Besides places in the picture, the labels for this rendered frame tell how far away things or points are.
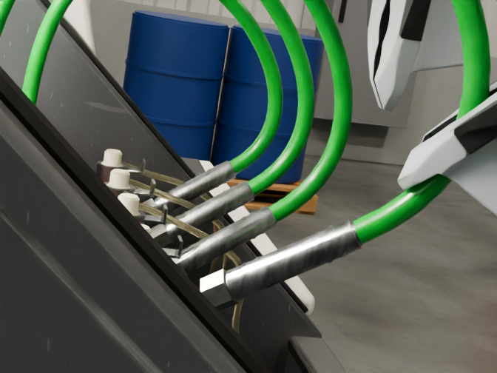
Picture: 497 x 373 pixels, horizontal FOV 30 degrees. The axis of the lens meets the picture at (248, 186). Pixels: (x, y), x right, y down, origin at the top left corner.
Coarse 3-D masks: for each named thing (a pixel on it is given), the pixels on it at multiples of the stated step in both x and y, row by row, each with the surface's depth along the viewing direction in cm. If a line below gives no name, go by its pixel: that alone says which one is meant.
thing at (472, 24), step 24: (456, 0) 48; (480, 0) 48; (480, 24) 48; (480, 48) 48; (480, 72) 48; (480, 96) 48; (408, 192) 50; (432, 192) 50; (384, 216) 50; (408, 216) 50; (360, 240) 51
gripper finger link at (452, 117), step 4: (492, 84) 51; (496, 84) 50; (492, 88) 49; (496, 88) 48; (492, 92) 49; (456, 112) 51; (448, 116) 52; (452, 116) 50; (456, 116) 50; (444, 120) 51; (448, 120) 51; (452, 120) 50; (440, 124) 51; (444, 124) 51; (448, 124) 51; (436, 128) 51; (440, 128) 51; (428, 132) 51; (432, 132) 51; (436, 132) 51; (424, 136) 51; (428, 136) 51; (432, 136) 51; (424, 140) 51
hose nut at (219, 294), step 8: (216, 272) 53; (224, 272) 53; (200, 280) 53; (208, 280) 53; (216, 280) 53; (224, 280) 53; (200, 288) 53; (208, 288) 53; (216, 288) 52; (224, 288) 52; (208, 296) 53; (216, 296) 53; (224, 296) 52; (232, 296) 53; (216, 304) 53; (224, 304) 53; (232, 304) 53
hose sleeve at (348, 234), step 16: (336, 224) 52; (352, 224) 51; (304, 240) 52; (320, 240) 51; (336, 240) 51; (352, 240) 51; (272, 256) 52; (288, 256) 52; (304, 256) 51; (320, 256) 51; (336, 256) 51; (240, 272) 52; (256, 272) 52; (272, 272) 52; (288, 272) 52; (240, 288) 52; (256, 288) 52
